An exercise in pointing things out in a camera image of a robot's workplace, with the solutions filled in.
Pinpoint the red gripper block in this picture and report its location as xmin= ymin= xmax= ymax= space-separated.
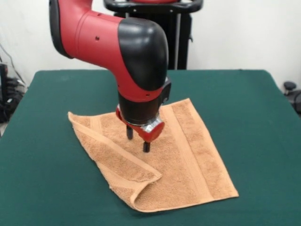
xmin=115 ymin=105 xmax=165 ymax=154

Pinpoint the tan terry towel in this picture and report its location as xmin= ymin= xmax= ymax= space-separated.
xmin=67 ymin=98 xmax=239 ymax=213

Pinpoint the dark green table cloth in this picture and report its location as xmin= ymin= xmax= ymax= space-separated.
xmin=0 ymin=69 xmax=301 ymax=226

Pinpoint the black box with red light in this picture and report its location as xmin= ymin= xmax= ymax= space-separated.
xmin=0 ymin=63 xmax=9 ymax=104

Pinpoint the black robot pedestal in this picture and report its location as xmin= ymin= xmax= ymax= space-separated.
xmin=103 ymin=0 xmax=204 ymax=71

